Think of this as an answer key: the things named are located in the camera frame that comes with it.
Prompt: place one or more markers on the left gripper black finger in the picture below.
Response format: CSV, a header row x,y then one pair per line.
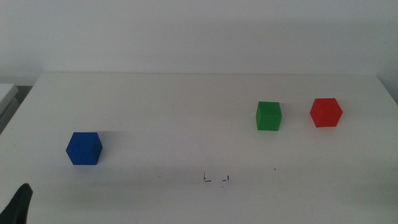
x,y
18,205

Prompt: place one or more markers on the blue cube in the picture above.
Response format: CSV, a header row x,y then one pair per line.
x,y
84,149

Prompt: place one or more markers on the green cube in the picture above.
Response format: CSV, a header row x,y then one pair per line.
x,y
268,115

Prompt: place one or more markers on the red cube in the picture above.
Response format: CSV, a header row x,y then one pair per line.
x,y
326,113

